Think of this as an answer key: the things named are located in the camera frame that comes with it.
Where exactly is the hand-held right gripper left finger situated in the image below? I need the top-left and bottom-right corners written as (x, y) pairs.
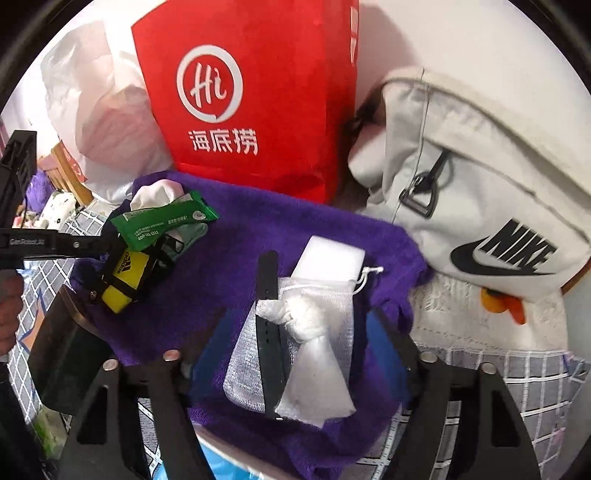
top-left (55, 309), bottom-right (230, 480)

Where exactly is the wooden bed frame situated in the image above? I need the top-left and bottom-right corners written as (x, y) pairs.
top-left (561, 265), bottom-right (591, 296)

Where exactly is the orange soft toy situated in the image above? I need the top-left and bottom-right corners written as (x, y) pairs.
top-left (480, 288), bottom-right (527, 326)

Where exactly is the person's left hand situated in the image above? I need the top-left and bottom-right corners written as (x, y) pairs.
top-left (0, 272), bottom-right (25, 361)

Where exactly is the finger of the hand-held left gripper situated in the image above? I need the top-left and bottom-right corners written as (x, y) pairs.
top-left (69, 231), bottom-right (124, 260)
top-left (88, 265), bottom-right (139, 306)

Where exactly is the white embroidered cloth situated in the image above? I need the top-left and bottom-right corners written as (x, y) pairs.
top-left (409, 272), bottom-right (568, 352)

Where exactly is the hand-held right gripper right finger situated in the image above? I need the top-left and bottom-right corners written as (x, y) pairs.
top-left (370, 307), bottom-right (544, 480)

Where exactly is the white plastic shopping bag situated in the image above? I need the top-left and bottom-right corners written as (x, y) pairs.
top-left (39, 18), bottom-right (174, 204)

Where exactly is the green wet wipe packet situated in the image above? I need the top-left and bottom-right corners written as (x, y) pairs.
top-left (111, 193), bottom-right (219, 252)

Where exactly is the white mesh drawstring bag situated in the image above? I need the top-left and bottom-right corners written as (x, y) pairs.
top-left (223, 265), bottom-right (385, 414)

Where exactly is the red paper shopping bag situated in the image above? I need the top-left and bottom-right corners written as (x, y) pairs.
top-left (131, 0), bottom-right (360, 204)

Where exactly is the pale green packet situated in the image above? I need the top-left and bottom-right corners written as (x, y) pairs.
top-left (32, 406), bottom-right (72, 462)

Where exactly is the blue tissue pack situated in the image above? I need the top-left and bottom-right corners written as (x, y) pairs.
top-left (154, 445), bottom-right (264, 480)

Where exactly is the yellow pouch with black straps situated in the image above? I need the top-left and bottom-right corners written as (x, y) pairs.
top-left (99, 247), bottom-right (160, 315)

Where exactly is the white cloth with black dots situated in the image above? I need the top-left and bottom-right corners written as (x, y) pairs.
top-left (39, 191), bottom-right (79, 227)

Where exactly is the black watch strap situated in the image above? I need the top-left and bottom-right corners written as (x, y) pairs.
top-left (256, 251), bottom-right (289, 418)

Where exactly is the purple towel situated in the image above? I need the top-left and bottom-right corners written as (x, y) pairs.
top-left (69, 171), bottom-right (435, 480)

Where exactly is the beige sling bag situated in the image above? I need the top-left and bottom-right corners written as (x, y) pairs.
top-left (346, 67), bottom-right (591, 303)

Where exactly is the white sponge block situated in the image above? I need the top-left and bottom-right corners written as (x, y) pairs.
top-left (291, 234), bottom-right (368, 282)

